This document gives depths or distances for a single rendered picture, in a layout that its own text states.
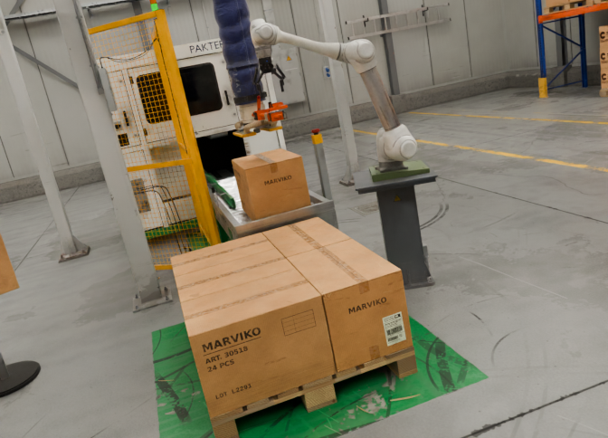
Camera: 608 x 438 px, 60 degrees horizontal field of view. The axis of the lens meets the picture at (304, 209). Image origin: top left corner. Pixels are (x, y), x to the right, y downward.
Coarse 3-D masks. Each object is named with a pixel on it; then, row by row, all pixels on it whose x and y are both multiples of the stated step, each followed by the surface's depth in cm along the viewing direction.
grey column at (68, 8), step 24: (72, 0) 354; (72, 24) 358; (72, 48) 361; (96, 72) 367; (96, 96) 371; (96, 120) 374; (96, 144) 377; (120, 168) 385; (120, 192) 389; (120, 216) 392; (144, 240) 400; (144, 264) 404; (144, 288) 407; (168, 288) 431
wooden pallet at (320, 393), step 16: (400, 352) 253; (352, 368) 246; (368, 368) 249; (400, 368) 255; (416, 368) 258; (320, 384) 243; (272, 400) 238; (304, 400) 245; (320, 400) 245; (336, 400) 247; (224, 416) 232; (240, 416) 234; (224, 432) 233
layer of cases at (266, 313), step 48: (240, 240) 338; (288, 240) 319; (336, 240) 302; (192, 288) 272; (240, 288) 260; (288, 288) 249; (336, 288) 238; (384, 288) 243; (192, 336) 220; (240, 336) 227; (288, 336) 233; (336, 336) 241; (384, 336) 248; (240, 384) 231; (288, 384) 238
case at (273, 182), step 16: (240, 160) 391; (256, 160) 376; (272, 160) 362; (288, 160) 355; (240, 176) 379; (256, 176) 352; (272, 176) 355; (288, 176) 358; (304, 176) 361; (240, 192) 401; (256, 192) 354; (272, 192) 357; (288, 192) 360; (304, 192) 363; (256, 208) 356; (272, 208) 359; (288, 208) 362
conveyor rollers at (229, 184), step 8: (232, 176) 564; (208, 184) 556; (224, 184) 535; (232, 184) 528; (216, 192) 506; (232, 192) 492; (224, 200) 464; (240, 200) 450; (232, 208) 430; (240, 208) 423; (240, 216) 397; (248, 216) 390
